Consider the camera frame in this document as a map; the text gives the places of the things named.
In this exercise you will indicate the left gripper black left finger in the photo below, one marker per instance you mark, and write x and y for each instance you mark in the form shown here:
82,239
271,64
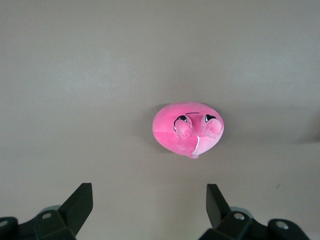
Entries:
70,215

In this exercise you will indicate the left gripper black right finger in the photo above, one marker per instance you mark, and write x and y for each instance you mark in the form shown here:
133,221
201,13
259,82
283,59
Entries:
220,212

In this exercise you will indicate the pink round plush toy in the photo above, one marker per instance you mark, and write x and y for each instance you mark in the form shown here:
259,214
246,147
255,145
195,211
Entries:
170,130

